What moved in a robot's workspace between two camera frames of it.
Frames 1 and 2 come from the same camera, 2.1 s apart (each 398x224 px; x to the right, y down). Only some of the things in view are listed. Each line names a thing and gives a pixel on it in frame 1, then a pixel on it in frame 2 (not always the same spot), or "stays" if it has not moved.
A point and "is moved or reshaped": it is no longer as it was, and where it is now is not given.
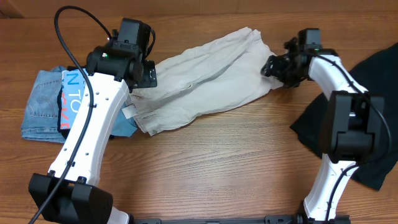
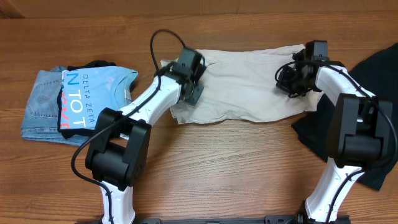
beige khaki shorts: [226, 70] is moved or reshaped
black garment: [377, 74] stays
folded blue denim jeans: [40, 121] stays
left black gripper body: [150, 78] -> [194, 91]
